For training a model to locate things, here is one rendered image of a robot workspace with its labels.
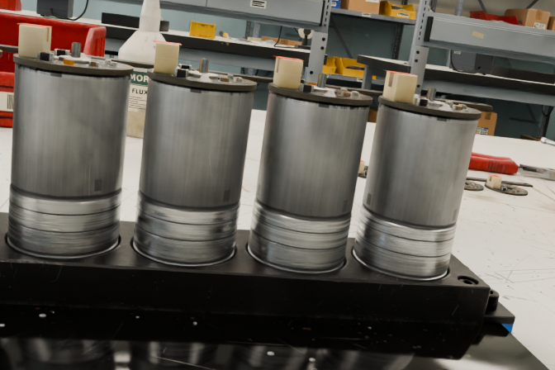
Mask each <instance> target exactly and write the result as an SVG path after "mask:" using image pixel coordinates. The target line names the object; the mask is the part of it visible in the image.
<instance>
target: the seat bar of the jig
mask: <svg viewBox="0 0 555 370"><path fill-rule="evenodd" d="M7 227H8V212H0V304H13V305H32V306H68V307H87V308H107V309H125V310H144V311H181V312H200V313H219V314H237V315H275V316H293V317H312V318H331V319H350V320H387V321H405V322H424V323H444V324H462V325H483V321H484V317H485V314H486V307H487V303H488V299H489V296H490V292H491V287H490V286H489V285H488V284H486V283H485V282H484V281H483V280H482V279H481V278H479V277H478V276H477V275H476V274H475V273H474V272H473V271H472V270H471V269H469V268H468V267H467V266H466V265H464V264H463V263H462V262H461V261H460V260H459V259H457V258H456V257H455V256H454V255H453V254H451V255H450V260H449V264H448V269H447V275H446V277H444V278H441V279H438V280H430V281H419V280H410V279H404V278H400V277H393V276H390V275H386V274H384V273H380V272H378V271H375V270H373V269H370V268H368V267H366V266H364V265H363V264H361V263H360V262H358V261H357V260H356V259H355V258H354V257H353V247H354V242H355V238H352V237H348V242H347V247H346V252H345V257H344V266H343V267H342V268H341V269H340V270H338V271H335V272H332V273H322V274H305V273H292V272H288V271H283V270H280V269H277V268H272V267H269V266H268V265H265V264H263V263H260V262H259V261H257V260H255V259H253V258H252V257H251V256H250V255H249V254H248V252H247V251H248V245H249V232H250V230H241V229H237V235H236V241H235V253H234V257H233V258H232V259H231V260H230V261H228V262H225V263H221V264H217V265H213V266H207V267H180V266H173V265H168V264H164V263H158V262H155V261H152V260H149V259H146V258H144V257H142V256H140V255H139V254H137V253H136V252H135V251H134V250H133V241H134V230H135V222H134V221H120V228H119V237H118V246H117V247H116V248H115V249H113V250H112V251H110V252H107V253H105V254H100V255H98V256H93V257H89V258H83V259H45V258H39V257H34V256H30V255H27V254H22V253H19V252H17V251H16V250H14V249H11V248H10V247H9V246H8V245H7Z"/></svg>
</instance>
